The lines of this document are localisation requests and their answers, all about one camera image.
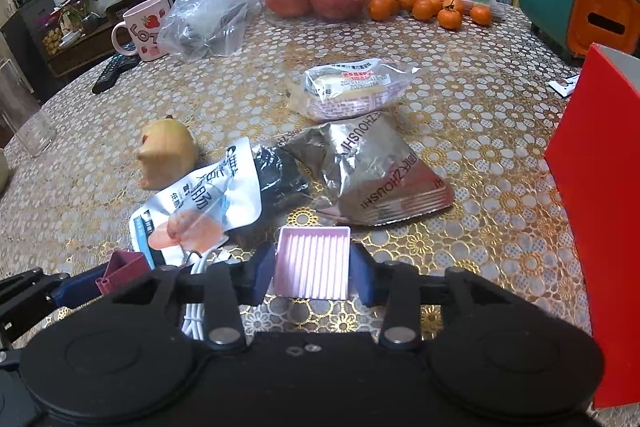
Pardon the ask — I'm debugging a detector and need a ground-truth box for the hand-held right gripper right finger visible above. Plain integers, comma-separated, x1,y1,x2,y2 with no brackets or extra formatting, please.
350,243,521,350

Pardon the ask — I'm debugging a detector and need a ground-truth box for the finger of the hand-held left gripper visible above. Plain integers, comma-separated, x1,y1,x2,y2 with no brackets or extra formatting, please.
0,264,110,309
0,302,56,350

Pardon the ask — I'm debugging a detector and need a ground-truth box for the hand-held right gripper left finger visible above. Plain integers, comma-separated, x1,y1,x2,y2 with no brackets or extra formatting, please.
107,244,276,350

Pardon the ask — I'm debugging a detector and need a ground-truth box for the small maroon box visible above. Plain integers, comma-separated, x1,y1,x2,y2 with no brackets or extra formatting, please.
96,249,151,298

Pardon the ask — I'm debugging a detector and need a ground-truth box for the small pink ribbed tray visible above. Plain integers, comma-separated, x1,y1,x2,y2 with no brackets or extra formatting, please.
271,227,352,300

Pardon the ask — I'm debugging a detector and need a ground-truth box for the white cable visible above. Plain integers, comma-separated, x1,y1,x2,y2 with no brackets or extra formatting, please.
177,252,241,343

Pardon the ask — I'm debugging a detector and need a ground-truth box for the yellow toy bun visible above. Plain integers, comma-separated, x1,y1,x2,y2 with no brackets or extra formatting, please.
137,116,198,190

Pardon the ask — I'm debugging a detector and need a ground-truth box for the red cardboard box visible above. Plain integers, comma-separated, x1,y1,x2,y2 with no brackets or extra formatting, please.
544,43,640,409

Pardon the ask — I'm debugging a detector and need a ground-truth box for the gold floral tablecloth desktop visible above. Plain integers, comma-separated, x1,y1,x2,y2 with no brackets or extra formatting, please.
0,0,601,343

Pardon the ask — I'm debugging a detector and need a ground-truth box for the white blue sausage packet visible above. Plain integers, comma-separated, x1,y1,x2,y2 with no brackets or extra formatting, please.
129,138,263,268

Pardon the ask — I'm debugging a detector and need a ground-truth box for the black snack packet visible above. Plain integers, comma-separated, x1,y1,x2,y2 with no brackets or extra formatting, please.
250,144,311,212

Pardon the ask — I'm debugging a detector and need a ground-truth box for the silver snack packet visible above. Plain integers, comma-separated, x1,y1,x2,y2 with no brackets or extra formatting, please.
277,109,456,228

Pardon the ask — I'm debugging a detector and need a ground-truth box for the clear glass jar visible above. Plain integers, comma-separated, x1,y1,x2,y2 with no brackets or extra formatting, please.
10,109,56,158

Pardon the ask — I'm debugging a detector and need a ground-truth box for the clear bread packet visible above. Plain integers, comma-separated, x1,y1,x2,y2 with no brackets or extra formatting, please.
287,57,421,122

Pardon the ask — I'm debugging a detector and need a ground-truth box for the black remote control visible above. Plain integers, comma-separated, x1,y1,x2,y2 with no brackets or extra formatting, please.
91,54,141,95

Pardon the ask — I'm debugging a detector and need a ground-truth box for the wooden television cabinet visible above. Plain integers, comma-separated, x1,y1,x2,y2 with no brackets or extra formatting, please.
47,0,251,78

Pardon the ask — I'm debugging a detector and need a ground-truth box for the black shelf unit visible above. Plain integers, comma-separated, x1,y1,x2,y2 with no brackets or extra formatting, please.
0,0,56,102

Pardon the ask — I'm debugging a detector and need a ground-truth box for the clear plastic bag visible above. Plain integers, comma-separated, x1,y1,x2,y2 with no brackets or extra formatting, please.
159,0,261,60

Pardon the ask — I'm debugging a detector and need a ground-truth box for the pink strawberry mug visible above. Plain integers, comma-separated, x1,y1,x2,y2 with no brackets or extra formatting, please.
111,0,173,62

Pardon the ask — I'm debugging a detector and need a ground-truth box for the pile of tangerines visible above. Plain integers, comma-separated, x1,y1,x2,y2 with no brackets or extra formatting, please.
367,0,494,32

